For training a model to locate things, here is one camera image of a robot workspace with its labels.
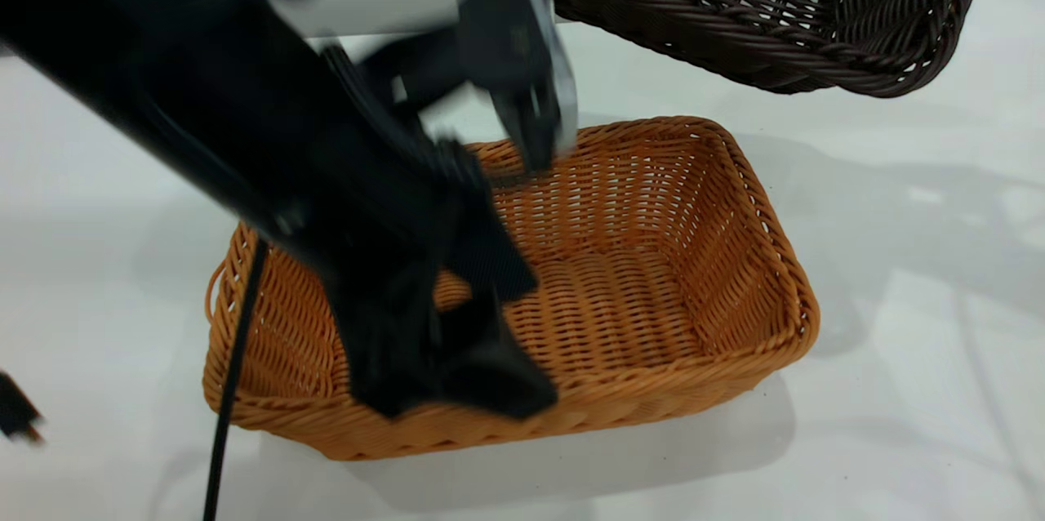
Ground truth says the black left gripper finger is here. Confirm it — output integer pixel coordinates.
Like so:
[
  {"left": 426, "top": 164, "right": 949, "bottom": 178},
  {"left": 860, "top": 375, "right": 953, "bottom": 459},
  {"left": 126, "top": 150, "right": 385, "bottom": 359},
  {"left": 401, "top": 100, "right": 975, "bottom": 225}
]
[
  {"left": 539, "top": 96, "right": 572, "bottom": 172},
  {"left": 490, "top": 87, "right": 546, "bottom": 176}
]

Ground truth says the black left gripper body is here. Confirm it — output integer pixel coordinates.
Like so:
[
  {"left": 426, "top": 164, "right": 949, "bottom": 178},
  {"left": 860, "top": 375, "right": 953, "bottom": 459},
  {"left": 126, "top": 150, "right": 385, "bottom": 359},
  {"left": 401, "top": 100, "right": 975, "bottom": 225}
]
[{"left": 456, "top": 0, "right": 580, "bottom": 156}]

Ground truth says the tan woven wicker basket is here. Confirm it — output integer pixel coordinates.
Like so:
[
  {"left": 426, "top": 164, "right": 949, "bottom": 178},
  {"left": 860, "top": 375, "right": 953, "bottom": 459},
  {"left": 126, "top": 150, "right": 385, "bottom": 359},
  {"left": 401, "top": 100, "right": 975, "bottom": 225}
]
[{"left": 202, "top": 116, "right": 820, "bottom": 461}]

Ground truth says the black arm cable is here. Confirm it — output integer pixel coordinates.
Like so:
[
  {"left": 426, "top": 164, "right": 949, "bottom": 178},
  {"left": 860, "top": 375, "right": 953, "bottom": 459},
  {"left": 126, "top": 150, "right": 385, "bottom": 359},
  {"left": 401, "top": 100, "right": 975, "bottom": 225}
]
[{"left": 202, "top": 239, "right": 270, "bottom": 521}]

